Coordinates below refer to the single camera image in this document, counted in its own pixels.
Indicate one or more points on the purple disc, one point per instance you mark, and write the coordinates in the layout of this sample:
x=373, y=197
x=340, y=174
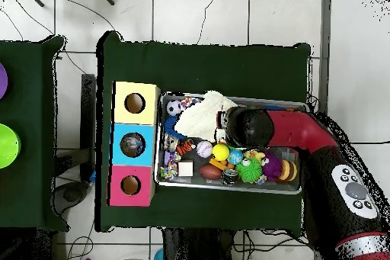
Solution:
x=2, y=81

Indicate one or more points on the green spiky toy with eyes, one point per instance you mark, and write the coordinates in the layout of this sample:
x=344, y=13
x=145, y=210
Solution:
x=249, y=170

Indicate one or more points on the brown toy football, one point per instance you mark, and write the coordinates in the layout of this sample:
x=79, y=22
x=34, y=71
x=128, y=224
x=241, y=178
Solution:
x=210, y=172

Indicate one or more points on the blue round object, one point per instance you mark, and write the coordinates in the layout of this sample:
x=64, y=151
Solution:
x=159, y=255

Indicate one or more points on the silver drink can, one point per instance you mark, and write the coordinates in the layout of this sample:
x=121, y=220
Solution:
x=230, y=177

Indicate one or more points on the plain wooden cube block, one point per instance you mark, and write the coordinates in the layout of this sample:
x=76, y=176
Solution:
x=186, y=169

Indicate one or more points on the yellow seamed ball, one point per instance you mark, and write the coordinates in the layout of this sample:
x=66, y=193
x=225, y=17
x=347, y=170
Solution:
x=221, y=152

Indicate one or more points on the cream cloth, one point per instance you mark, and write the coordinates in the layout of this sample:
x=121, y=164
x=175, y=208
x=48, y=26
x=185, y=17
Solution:
x=201, y=119

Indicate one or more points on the orange striped tiger plush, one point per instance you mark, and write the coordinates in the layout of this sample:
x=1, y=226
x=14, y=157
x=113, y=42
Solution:
x=184, y=147

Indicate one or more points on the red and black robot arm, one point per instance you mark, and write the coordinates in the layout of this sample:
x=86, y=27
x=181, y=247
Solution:
x=304, y=132

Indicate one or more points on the dark green tablecloth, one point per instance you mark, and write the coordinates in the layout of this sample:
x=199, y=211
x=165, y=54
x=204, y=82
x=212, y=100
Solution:
x=198, y=64

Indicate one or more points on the wooden box with three holes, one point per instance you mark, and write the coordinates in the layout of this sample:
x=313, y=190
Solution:
x=149, y=113

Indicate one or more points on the small soccer ball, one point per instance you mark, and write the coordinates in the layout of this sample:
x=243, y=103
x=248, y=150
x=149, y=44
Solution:
x=173, y=107

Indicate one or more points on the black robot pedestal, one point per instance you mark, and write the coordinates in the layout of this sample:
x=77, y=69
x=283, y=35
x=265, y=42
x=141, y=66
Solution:
x=195, y=244

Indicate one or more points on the lime green disc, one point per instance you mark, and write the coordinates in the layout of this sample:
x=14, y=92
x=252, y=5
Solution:
x=7, y=145

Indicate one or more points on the side table with green cloth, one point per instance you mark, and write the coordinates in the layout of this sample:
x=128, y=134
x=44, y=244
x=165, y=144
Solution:
x=27, y=119

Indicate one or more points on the silver mesh bin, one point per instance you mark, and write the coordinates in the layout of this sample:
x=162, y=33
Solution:
x=195, y=185

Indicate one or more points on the blue spiky ball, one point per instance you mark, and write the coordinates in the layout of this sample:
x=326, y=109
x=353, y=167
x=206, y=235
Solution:
x=170, y=129

